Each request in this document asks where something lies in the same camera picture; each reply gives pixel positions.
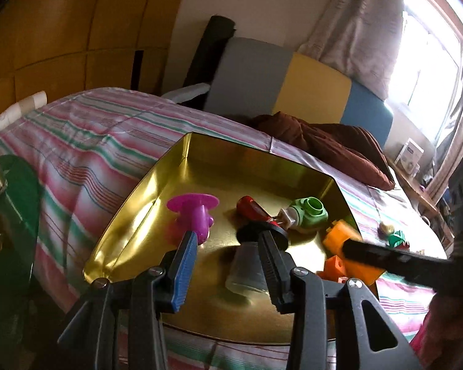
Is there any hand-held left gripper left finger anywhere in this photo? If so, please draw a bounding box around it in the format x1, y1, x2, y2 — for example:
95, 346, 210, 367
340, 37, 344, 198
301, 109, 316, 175
58, 230, 198, 370

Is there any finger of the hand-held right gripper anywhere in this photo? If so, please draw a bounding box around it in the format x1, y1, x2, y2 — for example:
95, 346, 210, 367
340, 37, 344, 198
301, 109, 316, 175
341, 239, 454, 292

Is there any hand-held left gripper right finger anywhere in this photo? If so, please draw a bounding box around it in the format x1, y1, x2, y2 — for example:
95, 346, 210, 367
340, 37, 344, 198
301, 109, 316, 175
258, 231, 423, 370

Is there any clear cup with black lid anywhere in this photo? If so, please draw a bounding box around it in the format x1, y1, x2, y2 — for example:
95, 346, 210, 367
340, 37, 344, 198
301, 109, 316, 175
224, 224, 291, 297

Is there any large orange plastic block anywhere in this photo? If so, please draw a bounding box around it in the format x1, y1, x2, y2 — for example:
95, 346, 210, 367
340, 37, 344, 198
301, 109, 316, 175
322, 219, 386, 284

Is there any small orange plastic block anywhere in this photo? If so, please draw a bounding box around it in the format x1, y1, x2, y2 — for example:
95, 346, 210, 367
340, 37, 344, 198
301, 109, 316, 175
318, 255, 350, 284

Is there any pink plastic toy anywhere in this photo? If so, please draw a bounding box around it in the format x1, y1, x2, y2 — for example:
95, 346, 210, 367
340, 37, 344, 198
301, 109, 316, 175
166, 193, 220, 246

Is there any red plastic toy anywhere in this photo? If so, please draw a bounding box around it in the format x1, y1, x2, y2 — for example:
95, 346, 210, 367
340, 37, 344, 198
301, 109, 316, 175
236, 196, 279, 226

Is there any light green plastic toy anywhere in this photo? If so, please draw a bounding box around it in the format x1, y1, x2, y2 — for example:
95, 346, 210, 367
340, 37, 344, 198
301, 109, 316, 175
278, 196, 330, 234

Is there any gold metal tin tray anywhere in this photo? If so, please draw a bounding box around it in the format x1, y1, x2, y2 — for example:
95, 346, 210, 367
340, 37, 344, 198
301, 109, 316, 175
83, 132, 382, 346

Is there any dark green plastic toy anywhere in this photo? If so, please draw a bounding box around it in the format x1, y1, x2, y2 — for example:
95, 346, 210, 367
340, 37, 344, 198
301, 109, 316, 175
387, 231, 407, 249

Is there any wooden shelf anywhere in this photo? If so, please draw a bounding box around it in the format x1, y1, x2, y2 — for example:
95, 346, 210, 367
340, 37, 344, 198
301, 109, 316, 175
386, 158, 453, 240

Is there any white box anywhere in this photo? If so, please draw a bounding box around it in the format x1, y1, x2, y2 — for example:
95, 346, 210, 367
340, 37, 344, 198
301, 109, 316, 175
394, 138, 425, 172

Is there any pink cloth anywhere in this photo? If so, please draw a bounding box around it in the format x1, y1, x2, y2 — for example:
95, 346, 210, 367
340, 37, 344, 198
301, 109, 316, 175
409, 304, 463, 370

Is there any brown pillow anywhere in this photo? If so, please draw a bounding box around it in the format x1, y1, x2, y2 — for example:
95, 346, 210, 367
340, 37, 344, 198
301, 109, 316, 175
251, 112, 396, 192

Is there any striped pink green blanket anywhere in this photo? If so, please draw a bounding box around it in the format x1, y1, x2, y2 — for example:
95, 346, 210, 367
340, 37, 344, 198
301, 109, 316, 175
0, 88, 448, 370

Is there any window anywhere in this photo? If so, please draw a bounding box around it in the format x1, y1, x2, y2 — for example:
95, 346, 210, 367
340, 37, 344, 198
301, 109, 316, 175
386, 0, 463, 144

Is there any green glass side table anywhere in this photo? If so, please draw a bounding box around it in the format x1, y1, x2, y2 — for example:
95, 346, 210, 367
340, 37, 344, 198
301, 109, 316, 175
0, 154, 41, 317

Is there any white chair armrest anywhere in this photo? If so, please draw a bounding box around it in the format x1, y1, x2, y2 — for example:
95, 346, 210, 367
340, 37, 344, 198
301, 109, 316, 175
162, 83, 211, 103

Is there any grey yellow blue chair back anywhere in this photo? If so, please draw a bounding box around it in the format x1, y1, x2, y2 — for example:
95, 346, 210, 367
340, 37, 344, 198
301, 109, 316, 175
202, 38, 394, 158

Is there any patterned beige curtain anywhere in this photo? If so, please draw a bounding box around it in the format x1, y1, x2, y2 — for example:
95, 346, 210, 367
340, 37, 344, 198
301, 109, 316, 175
297, 0, 410, 99

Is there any black rolled mat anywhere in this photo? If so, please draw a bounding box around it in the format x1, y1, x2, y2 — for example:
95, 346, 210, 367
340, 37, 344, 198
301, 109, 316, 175
183, 15, 238, 88

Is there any white paper roll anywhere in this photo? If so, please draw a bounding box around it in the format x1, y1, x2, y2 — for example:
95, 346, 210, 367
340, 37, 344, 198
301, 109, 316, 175
0, 92, 48, 132

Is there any wooden wardrobe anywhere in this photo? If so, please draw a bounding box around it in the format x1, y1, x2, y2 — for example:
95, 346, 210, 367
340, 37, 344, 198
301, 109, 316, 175
0, 0, 194, 132

